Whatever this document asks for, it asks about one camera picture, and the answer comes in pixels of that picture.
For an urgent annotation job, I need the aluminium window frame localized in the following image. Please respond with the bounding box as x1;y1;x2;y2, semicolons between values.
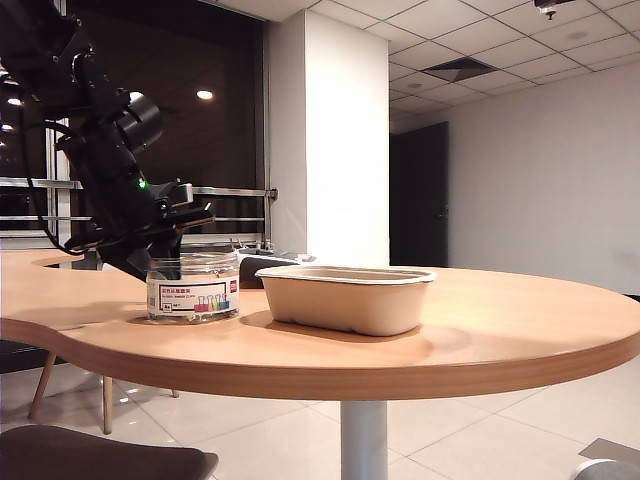
0;59;74;251

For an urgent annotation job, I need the white rounded object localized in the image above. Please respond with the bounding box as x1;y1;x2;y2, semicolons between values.
573;457;640;480

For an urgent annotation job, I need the black and white handheld device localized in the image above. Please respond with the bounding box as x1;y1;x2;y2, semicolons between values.
229;238;316;290

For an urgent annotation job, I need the dark brown cushioned seat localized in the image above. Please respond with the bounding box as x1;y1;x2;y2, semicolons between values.
0;424;220;480

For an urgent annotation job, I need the ceiling air vent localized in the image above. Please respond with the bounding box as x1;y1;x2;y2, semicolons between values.
422;57;496;82

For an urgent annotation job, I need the beige rectangular paper bowl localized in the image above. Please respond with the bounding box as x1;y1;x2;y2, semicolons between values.
254;265;438;337

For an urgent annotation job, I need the grey flat board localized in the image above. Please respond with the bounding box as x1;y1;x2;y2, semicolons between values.
579;437;640;458

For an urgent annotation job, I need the clear plastic jar with label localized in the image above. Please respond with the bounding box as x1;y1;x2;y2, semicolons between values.
146;252;240;325

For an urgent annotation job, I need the dark door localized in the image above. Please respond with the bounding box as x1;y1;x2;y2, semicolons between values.
389;121;449;268

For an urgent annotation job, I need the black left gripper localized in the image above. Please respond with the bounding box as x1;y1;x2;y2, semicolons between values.
92;197;216;280

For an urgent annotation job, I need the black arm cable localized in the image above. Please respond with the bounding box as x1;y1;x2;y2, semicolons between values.
19;89;109;257

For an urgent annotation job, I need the colourful binder clips heap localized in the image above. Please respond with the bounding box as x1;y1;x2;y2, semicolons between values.
149;309;237;324

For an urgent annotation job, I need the white chair with wooden legs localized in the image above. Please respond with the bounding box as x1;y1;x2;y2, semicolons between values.
101;374;180;435

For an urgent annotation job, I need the white table pedestal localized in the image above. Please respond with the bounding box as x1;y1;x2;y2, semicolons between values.
339;398;389;480

